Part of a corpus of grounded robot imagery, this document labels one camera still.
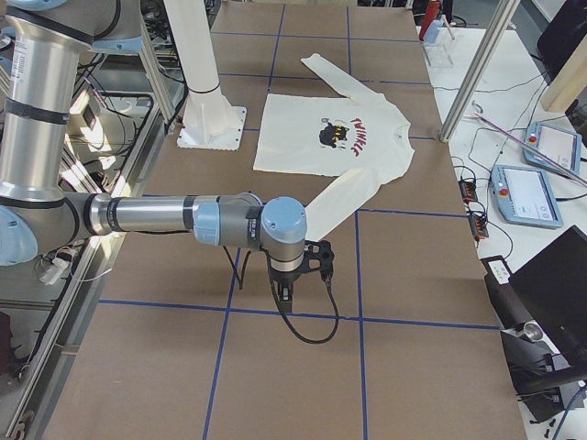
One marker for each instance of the silver metal cylinder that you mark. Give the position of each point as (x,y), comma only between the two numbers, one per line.
(529,331)

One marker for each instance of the cream long-sleeve cat shirt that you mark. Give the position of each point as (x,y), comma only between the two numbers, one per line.
(359,139)

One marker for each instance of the red bottle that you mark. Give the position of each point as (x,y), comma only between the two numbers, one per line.
(430,14)

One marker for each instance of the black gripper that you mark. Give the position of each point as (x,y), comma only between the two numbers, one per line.
(282,278)

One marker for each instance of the white power strip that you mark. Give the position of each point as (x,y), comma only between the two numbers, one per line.
(54,271)

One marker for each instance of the clear acrylic rack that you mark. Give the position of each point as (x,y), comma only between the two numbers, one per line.
(438,48)

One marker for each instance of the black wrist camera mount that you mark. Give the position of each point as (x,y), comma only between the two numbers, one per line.
(318,256)

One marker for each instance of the black box with white label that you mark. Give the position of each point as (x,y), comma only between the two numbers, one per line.
(508,307)

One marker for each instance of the reacher grabber stick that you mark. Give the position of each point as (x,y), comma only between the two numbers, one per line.
(478,114)

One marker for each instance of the aluminium frame post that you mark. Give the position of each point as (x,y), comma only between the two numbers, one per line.
(490,40)

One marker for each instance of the black laptop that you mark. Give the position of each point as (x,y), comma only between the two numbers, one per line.
(552,287)

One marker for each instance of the near blue teach pendant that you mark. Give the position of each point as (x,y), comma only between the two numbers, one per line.
(524,197)

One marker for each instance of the wooden dowel stick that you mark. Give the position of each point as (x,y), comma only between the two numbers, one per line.
(448,27)

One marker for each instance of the far blue teach pendant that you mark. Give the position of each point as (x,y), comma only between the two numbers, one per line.
(561,145)

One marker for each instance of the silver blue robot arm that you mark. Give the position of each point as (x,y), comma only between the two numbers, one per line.
(38,216)

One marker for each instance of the blue teach pendant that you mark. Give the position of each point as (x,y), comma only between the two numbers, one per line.
(561,145)
(524,197)

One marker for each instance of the orange black connector board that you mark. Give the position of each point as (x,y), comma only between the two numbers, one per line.
(468,190)
(478,226)

